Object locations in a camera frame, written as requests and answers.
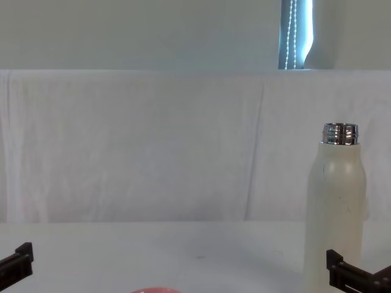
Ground white table cloth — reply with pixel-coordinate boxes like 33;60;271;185
0;221;391;293

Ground white bead chain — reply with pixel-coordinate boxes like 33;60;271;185
283;0;298;70

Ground white curtain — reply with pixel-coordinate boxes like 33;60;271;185
0;0;391;71

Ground cream vacuum bottle steel neck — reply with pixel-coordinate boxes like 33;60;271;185
303;123;368;293

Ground white draped backdrop cloth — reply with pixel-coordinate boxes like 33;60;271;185
0;68;391;224

